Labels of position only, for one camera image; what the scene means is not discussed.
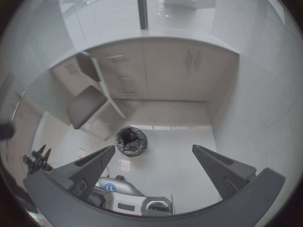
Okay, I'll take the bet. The grey padded white-framed chair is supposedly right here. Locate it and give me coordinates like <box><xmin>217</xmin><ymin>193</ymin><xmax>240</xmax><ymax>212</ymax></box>
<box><xmin>66</xmin><ymin>52</ymin><xmax>126</xmax><ymax>142</ymax></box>

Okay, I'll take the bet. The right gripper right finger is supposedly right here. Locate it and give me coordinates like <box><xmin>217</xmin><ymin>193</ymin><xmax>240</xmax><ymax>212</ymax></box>
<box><xmin>192</xmin><ymin>144</ymin><xmax>258</xmax><ymax>201</ymax></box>

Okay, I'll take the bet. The black plastic bag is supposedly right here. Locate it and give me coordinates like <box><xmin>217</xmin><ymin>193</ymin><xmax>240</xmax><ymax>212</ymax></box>
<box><xmin>115</xmin><ymin>126</ymin><xmax>148</xmax><ymax>158</ymax></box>

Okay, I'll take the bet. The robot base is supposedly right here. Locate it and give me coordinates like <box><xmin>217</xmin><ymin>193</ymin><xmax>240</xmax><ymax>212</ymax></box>
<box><xmin>91</xmin><ymin>174</ymin><xmax>176</xmax><ymax>216</ymax></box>

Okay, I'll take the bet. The window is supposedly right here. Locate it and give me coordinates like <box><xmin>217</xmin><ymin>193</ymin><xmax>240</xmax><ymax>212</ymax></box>
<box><xmin>57</xmin><ymin>0</ymin><xmax>268</xmax><ymax>36</ymax></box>

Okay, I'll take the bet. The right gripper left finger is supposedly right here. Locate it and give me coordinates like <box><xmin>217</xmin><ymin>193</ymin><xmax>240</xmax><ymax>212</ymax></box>
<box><xmin>68</xmin><ymin>145</ymin><xmax>116</xmax><ymax>200</ymax></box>

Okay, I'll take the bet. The beige cabinet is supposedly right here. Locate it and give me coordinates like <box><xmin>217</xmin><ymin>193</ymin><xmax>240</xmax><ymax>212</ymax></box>
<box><xmin>48</xmin><ymin>36</ymin><xmax>240</xmax><ymax>102</ymax></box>

